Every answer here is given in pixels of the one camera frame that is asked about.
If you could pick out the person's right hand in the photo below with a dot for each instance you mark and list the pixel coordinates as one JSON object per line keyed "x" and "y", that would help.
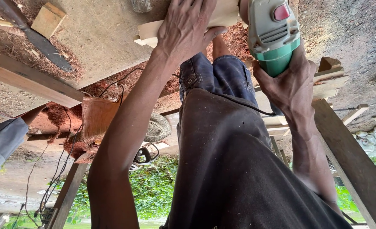
{"x": 286, "y": 86}

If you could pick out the person's left hand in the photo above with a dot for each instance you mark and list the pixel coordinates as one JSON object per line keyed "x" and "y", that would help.
{"x": 181, "y": 28}

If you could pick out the pale wooden workpiece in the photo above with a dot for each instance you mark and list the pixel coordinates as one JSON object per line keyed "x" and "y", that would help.
{"x": 149, "y": 31}

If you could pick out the green grey angle grinder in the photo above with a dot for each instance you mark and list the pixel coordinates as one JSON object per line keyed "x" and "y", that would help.
{"x": 272, "y": 35}

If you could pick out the stack of wooden planks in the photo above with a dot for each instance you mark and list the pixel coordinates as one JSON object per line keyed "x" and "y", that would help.
{"x": 329, "y": 81}

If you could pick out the person's leg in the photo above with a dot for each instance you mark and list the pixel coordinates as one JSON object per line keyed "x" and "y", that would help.
{"x": 220, "y": 47}

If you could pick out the grey stone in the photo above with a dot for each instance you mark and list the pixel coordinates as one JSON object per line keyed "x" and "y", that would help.
{"x": 141, "y": 5}

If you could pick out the person's blue denim shorts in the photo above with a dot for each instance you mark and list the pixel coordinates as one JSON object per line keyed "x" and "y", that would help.
{"x": 204, "y": 74}

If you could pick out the narrow wooden strip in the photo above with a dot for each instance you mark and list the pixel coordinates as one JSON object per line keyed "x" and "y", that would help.
{"x": 353, "y": 114}

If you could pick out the person's black shirt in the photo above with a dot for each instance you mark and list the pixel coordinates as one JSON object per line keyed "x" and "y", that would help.
{"x": 232, "y": 165}

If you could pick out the grey woven hat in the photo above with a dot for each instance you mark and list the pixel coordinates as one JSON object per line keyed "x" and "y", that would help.
{"x": 157, "y": 128}

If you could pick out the heap of white cans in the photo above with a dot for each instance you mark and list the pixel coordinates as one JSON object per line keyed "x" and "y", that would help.
{"x": 375, "y": 141}

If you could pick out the brown sack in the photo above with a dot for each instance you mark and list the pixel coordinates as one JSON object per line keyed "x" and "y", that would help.
{"x": 97, "y": 116}

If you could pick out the small wooden block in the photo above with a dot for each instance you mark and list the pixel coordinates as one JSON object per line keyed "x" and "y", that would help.
{"x": 48, "y": 19}

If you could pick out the black and white power tool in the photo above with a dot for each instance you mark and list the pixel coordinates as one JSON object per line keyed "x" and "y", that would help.
{"x": 142, "y": 157}

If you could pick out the long dark machete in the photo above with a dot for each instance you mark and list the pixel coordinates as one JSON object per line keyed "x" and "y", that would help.
{"x": 38, "y": 41}

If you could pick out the heap of red sawdust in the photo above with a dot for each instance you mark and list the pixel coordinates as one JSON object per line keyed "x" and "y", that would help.
{"x": 59, "y": 119}

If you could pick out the brown wooden beam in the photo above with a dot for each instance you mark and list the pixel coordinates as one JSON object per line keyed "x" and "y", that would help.
{"x": 32, "y": 78}

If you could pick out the power strip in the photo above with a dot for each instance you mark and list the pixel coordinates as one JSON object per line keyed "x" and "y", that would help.
{"x": 48, "y": 215}

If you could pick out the thick wooden post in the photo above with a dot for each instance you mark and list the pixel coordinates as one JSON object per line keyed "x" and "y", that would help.
{"x": 356, "y": 168}

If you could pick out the slim wooden post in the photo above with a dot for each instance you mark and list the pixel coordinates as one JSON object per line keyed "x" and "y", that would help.
{"x": 68, "y": 194}

